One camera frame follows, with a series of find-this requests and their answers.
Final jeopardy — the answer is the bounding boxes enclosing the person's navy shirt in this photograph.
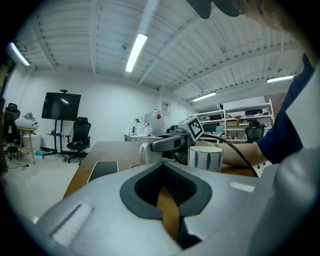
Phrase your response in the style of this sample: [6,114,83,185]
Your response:
[256,53,316,165]

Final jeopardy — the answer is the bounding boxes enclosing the black head-worn camera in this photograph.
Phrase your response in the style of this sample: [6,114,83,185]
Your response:
[186,0,245,20]

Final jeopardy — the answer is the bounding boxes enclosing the grey wall panel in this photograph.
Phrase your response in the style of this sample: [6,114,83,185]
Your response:
[161,100,172,117]

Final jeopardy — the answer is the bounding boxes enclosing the wooden side table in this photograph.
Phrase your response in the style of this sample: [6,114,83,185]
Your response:
[16,126,40,165]

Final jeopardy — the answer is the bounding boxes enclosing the ceiling tube light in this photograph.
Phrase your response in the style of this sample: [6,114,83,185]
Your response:
[124,33,148,74]
[266,74,295,84]
[8,41,31,67]
[191,91,217,102]

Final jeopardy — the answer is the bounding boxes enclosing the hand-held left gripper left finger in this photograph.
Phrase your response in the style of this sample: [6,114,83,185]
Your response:
[31,161,186,256]

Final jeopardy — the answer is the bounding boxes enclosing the person's white clothing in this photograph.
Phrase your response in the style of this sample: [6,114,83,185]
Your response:
[284,66,320,151]

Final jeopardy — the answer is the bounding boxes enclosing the black smartphone in white case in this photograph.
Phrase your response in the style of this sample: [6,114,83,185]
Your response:
[87,160,119,183]

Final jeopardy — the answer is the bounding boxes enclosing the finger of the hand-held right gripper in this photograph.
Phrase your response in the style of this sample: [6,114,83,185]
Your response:
[149,136,187,153]
[156,133,181,140]

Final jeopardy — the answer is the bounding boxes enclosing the person's right forearm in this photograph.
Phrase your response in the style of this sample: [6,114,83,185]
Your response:
[194,141,270,168]

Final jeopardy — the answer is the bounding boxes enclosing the white mug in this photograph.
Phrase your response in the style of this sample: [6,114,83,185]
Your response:
[138,136,165,166]
[187,146,224,173]

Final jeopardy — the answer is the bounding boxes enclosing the black office chair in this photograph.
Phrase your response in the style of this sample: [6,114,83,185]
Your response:
[2,102,21,161]
[244,121,266,144]
[65,116,92,166]

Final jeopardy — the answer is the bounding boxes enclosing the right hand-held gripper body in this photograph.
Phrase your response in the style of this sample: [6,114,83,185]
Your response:
[169,115,205,165]

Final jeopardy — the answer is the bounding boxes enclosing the white pillow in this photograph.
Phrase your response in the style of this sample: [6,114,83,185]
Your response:
[14,117,40,130]

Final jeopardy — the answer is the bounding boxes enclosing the grey refrigerator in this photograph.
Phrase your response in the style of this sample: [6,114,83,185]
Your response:
[144,111,166,137]

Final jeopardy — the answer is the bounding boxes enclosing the person's head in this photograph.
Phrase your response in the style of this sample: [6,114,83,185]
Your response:
[239,0,305,41]

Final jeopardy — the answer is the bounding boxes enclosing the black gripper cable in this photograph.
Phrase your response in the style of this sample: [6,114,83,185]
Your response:
[199,134,260,178]

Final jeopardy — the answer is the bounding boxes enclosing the black television stand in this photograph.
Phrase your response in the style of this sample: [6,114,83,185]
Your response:
[42,119,73,161]

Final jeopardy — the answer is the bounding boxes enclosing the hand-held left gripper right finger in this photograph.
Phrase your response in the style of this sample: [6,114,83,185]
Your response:
[163,161,275,256]

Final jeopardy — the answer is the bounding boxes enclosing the white desk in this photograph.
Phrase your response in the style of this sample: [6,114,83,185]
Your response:
[124,133,141,143]

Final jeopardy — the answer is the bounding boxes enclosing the black computer monitor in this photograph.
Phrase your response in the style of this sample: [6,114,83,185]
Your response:
[202,122,218,135]

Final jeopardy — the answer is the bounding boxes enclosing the white waste bin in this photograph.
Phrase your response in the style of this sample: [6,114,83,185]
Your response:
[22,134,42,153]

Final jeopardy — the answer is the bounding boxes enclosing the white shelving rack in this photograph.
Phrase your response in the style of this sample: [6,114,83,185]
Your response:
[186,98,275,145]

